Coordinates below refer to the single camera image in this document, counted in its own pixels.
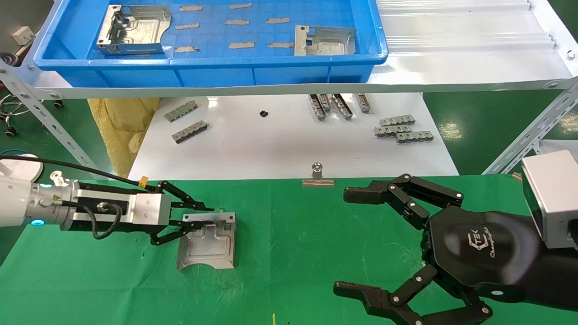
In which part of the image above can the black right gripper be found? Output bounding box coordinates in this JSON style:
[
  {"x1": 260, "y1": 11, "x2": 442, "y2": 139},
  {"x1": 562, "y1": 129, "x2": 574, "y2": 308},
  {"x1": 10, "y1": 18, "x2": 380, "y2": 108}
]
[{"x1": 334, "y1": 174, "x2": 542, "y2": 325}]

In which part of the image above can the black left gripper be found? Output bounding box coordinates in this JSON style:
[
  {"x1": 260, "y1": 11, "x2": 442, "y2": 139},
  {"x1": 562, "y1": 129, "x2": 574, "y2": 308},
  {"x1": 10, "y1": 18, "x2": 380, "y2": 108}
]
[{"x1": 61, "y1": 181, "x2": 215, "y2": 246}]

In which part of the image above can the sheet metal bracket part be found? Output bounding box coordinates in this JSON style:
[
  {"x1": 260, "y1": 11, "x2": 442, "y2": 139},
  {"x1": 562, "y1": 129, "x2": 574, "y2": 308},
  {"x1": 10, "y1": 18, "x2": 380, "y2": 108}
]
[
  {"x1": 176, "y1": 211, "x2": 237, "y2": 271},
  {"x1": 294, "y1": 25, "x2": 357, "y2": 57},
  {"x1": 96, "y1": 5, "x2": 172, "y2": 56}
]

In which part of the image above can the green table mat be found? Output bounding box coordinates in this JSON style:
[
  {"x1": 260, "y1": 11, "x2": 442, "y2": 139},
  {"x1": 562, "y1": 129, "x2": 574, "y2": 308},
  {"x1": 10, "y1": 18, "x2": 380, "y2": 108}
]
[{"x1": 0, "y1": 175, "x2": 578, "y2": 325}]

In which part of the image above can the yellow woven bag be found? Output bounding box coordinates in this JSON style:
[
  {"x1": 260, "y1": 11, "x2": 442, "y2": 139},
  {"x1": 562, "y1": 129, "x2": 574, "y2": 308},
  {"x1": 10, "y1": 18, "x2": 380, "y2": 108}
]
[{"x1": 87, "y1": 98, "x2": 160, "y2": 180}]

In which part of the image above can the blue plastic tray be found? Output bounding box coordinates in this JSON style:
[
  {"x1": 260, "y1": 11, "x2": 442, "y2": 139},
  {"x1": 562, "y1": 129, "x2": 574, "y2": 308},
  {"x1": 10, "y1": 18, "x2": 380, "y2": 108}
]
[{"x1": 34, "y1": 0, "x2": 389, "y2": 88}]

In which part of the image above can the white round base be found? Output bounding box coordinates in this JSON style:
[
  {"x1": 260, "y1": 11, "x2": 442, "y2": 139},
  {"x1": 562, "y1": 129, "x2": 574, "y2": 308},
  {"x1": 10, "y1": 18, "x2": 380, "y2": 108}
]
[{"x1": 0, "y1": 153, "x2": 44, "y2": 182}]

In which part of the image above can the perforated grey angle brace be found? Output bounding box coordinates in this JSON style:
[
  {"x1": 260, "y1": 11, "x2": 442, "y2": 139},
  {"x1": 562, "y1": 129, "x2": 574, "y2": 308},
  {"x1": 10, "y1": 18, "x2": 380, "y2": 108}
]
[
  {"x1": 482, "y1": 78, "x2": 578, "y2": 176},
  {"x1": 0, "y1": 61, "x2": 108, "y2": 181}
]

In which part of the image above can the white shelf board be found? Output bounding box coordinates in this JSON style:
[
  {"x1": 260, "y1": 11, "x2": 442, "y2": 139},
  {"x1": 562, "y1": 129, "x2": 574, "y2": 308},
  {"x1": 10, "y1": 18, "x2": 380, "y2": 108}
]
[{"x1": 27, "y1": 0, "x2": 578, "y2": 100}]

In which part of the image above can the chrome office chair base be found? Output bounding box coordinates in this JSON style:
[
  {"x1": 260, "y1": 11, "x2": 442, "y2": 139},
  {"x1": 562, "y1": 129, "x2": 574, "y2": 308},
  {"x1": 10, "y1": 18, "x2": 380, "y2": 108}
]
[{"x1": 0, "y1": 88, "x2": 65, "y2": 138}]

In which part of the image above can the short looped black cable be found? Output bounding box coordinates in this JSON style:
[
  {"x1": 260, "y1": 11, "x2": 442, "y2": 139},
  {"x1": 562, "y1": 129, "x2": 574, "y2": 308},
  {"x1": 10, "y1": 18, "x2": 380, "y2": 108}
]
[{"x1": 63, "y1": 201, "x2": 124, "y2": 240}]

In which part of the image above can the long black cable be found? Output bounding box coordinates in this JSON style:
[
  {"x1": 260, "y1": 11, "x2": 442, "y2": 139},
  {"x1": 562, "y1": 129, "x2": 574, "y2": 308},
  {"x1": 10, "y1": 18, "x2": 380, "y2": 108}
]
[{"x1": 0, "y1": 155, "x2": 156, "y2": 188}]

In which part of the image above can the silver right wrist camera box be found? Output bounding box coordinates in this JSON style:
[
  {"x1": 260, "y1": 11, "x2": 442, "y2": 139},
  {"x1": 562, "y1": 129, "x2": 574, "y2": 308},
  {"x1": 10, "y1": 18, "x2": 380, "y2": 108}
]
[{"x1": 521, "y1": 150, "x2": 578, "y2": 250}]

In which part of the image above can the white wall box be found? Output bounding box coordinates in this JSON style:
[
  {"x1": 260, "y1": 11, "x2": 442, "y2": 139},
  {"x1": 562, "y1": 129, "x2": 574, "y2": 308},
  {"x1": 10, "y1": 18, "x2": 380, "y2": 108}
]
[{"x1": 12, "y1": 26, "x2": 36, "y2": 46}]

